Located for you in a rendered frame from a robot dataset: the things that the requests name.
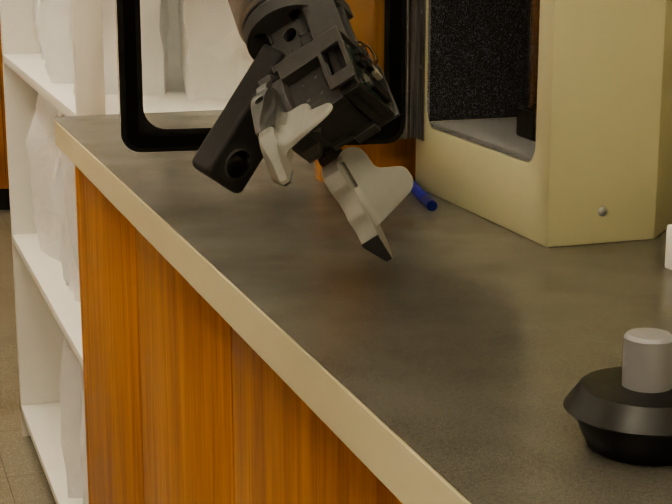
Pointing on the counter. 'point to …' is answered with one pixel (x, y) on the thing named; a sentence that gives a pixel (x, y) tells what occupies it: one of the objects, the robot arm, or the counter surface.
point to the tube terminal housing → (577, 133)
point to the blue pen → (423, 197)
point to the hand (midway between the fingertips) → (333, 231)
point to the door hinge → (415, 27)
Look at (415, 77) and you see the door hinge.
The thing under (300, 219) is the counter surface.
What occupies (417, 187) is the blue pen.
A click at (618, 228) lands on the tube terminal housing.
